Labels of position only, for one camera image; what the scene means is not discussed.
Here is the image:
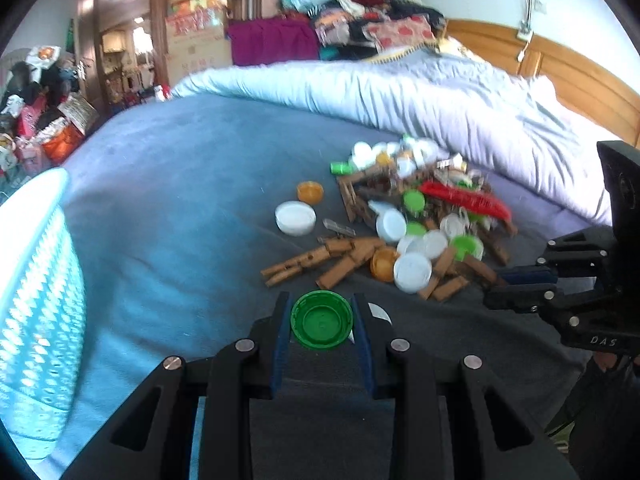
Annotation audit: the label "green bottle cap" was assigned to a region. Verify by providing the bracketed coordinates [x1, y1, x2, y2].
[290, 290, 354, 350]

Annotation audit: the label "large white jar lid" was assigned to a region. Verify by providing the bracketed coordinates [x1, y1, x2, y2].
[274, 200, 317, 236]

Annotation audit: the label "white bottle cap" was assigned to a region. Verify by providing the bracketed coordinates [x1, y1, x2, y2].
[394, 252, 432, 294]

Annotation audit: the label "wooden clothespin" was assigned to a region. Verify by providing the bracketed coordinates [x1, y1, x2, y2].
[260, 246, 332, 287]

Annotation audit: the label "orange cap near clothespins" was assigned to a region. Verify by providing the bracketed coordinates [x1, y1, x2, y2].
[370, 246, 399, 283]

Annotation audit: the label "blue bed sheet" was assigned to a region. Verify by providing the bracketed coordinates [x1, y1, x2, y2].
[35, 94, 591, 479]

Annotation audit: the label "light blue quilt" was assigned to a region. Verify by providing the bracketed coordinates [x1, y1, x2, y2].
[171, 48, 615, 224]

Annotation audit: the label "wooden headboard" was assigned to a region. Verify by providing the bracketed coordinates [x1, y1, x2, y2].
[446, 20, 640, 146]

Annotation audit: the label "orange bottle cap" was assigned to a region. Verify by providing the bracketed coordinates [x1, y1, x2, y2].
[296, 181, 324, 206]

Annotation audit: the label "teal perforated plastic basket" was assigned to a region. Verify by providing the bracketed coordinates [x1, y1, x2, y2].
[1, 168, 86, 462]

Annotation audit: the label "pile of clothes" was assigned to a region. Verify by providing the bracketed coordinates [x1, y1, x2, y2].
[280, 0, 447, 61]

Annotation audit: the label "purple cloth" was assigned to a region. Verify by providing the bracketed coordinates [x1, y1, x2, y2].
[227, 18, 320, 66]

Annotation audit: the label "stacked cardboard boxes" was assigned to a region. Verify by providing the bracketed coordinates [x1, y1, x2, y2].
[165, 0, 232, 86]

